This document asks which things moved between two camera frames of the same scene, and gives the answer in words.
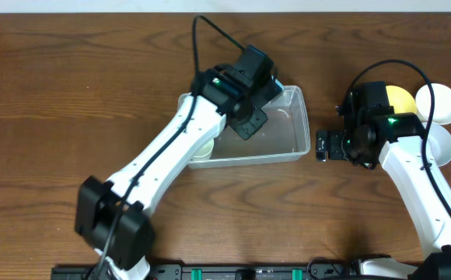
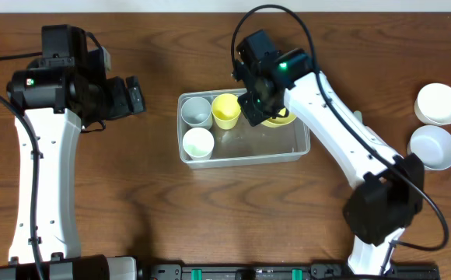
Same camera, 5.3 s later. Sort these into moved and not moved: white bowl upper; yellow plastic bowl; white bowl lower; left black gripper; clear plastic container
Moved: yellow plastic bowl; left black gripper
Not moved: white bowl upper; white bowl lower; clear plastic container
